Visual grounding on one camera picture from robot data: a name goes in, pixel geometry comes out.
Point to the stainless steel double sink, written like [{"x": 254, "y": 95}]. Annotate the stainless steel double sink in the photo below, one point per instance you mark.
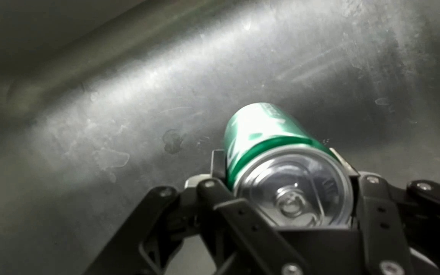
[{"x": 129, "y": 102}]

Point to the green soda can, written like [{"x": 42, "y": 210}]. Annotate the green soda can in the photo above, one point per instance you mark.
[{"x": 266, "y": 132}]

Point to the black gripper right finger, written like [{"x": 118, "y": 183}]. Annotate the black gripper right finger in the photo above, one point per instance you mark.
[{"x": 378, "y": 215}]

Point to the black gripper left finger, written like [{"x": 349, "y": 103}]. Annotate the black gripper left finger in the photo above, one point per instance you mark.
[{"x": 240, "y": 219}]

